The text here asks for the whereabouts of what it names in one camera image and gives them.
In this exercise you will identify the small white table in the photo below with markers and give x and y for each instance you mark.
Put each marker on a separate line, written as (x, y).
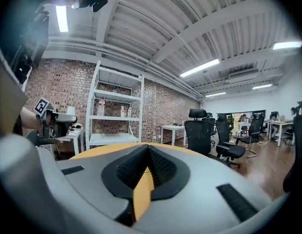
(173, 128)

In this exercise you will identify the large clear plastic bottle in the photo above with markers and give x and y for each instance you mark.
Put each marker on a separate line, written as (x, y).
(101, 107)

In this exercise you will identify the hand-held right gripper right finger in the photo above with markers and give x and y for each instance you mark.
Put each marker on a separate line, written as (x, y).
(173, 177)

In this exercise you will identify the ceiling light panel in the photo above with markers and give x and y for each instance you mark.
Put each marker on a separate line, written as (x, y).
(62, 18)

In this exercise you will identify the white office desk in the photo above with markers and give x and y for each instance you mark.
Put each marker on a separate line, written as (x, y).
(282, 124)

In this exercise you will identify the small white rounded device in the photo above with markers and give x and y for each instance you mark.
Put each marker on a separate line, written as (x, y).
(78, 125)

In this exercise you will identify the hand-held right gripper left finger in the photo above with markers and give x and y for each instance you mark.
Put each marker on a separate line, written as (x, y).
(121, 177)

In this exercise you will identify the white table lamp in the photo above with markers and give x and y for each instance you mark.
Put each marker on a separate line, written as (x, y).
(70, 110)

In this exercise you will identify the person's left forearm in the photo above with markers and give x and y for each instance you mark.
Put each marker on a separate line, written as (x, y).
(30, 119)

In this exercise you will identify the small white bottle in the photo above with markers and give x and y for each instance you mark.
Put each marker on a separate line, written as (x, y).
(122, 112)
(129, 112)

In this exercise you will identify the ceiling air conditioner unit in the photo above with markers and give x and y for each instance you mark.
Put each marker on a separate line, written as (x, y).
(243, 74)

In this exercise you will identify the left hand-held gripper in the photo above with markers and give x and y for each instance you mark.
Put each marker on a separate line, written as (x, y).
(63, 118)

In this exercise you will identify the long ceiling light tube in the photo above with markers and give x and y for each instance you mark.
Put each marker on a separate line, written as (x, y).
(199, 68)

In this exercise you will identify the white metal shelf unit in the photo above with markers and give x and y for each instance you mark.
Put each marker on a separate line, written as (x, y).
(112, 95)

